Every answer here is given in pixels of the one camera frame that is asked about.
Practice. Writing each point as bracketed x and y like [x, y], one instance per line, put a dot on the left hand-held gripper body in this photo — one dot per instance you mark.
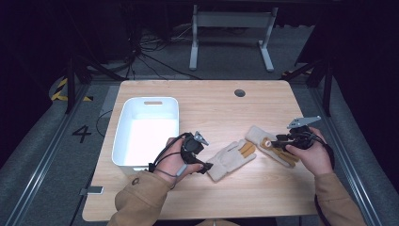
[190, 147]

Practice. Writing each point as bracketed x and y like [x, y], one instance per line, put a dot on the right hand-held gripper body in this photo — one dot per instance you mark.
[301, 138]

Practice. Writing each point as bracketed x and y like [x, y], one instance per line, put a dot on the cream glove with tan fingers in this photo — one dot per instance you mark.
[255, 135]
[227, 161]

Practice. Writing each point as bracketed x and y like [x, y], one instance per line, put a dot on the white plastic bin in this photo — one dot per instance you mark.
[147, 138]

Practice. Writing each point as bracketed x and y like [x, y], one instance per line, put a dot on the person's right hand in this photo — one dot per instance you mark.
[315, 157]

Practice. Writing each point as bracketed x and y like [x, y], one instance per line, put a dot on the person's left hand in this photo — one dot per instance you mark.
[171, 160]

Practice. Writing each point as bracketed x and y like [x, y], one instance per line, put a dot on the black metal stand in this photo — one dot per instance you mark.
[71, 84]
[327, 88]

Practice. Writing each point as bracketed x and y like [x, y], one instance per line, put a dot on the grey metal table clip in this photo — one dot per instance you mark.
[92, 190]

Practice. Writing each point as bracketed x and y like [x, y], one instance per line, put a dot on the yellow black hazard tape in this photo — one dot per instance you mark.
[59, 89]

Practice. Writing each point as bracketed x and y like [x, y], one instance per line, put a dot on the grey metal desk frame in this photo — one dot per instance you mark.
[232, 19]

